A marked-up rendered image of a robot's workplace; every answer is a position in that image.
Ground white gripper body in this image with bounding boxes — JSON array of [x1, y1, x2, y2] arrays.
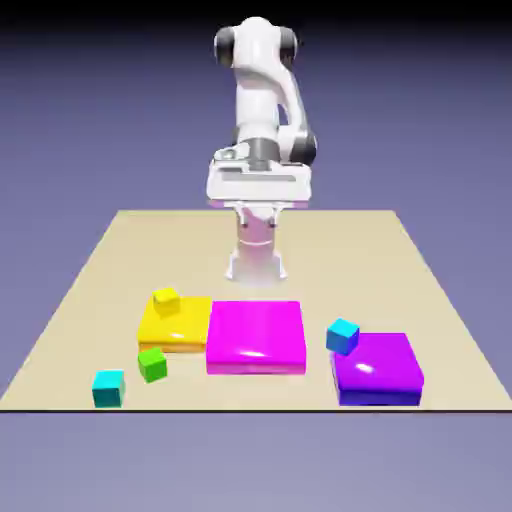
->
[[205, 158, 313, 210]]

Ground small yellow cube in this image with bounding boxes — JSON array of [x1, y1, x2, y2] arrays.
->
[[152, 286, 182, 318]]

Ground small blue cube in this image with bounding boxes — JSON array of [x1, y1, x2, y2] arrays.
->
[[325, 317, 361, 357]]

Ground small green cube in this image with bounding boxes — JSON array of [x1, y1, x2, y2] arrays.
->
[[137, 346, 168, 384]]

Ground small teal cube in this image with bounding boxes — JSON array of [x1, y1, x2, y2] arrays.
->
[[91, 369, 126, 410]]

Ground large magenta box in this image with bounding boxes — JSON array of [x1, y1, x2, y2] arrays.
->
[[205, 300, 308, 377]]

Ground large yellow box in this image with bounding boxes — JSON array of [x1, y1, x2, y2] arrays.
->
[[137, 295, 214, 355]]

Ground large purple box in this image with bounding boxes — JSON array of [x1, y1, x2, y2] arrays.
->
[[331, 332, 426, 408]]

